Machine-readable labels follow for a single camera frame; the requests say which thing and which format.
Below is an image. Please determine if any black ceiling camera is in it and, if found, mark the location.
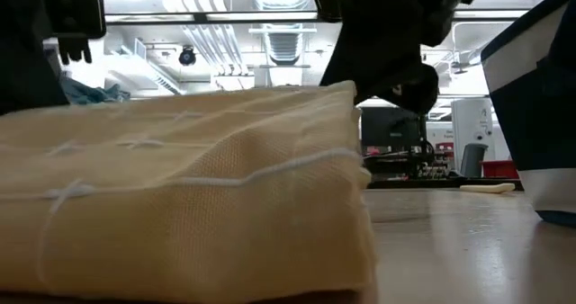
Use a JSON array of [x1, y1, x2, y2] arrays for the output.
[[178, 45, 198, 67]]

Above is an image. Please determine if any teal cloth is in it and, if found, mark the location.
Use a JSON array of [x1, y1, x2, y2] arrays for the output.
[[59, 76, 132, 106]]

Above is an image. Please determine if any black overhead bar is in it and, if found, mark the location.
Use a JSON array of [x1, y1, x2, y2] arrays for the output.
[[104, 9, 531, 25]]

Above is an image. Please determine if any grey waste bin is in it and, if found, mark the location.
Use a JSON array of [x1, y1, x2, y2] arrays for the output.
[[459, 142, 490, 179]]

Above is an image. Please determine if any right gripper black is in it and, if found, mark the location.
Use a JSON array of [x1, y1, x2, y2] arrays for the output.
[[319, 22, 425, 106]]

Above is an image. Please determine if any red crate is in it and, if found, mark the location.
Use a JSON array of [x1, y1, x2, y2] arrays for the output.
[[481, 159, 520, 180]]

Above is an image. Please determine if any black monitor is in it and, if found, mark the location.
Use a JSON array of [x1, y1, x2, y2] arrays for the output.
[[360, 105, 425, 155]]

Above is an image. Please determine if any navy fabric bin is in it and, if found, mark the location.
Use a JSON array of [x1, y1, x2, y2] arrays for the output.
[[480, 0, 576, 228]]

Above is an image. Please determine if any wooden stick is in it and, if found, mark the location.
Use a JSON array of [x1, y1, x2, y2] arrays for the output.
[[459, 182, 517, 194]]

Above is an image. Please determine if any yellow checked towel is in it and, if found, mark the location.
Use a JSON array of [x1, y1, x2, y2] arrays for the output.
[[0, 79, 380, 304]]

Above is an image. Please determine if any low cluttered shelf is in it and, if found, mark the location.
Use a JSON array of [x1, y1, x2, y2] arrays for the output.
[[361, 140, 456, 182]]

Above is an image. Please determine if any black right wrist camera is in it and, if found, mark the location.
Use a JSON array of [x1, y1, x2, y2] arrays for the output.
[[390, 63, 440, 117]]

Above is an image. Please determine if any white cabinet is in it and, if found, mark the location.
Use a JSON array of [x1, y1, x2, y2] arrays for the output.
[[450, 97, 497, 175]]

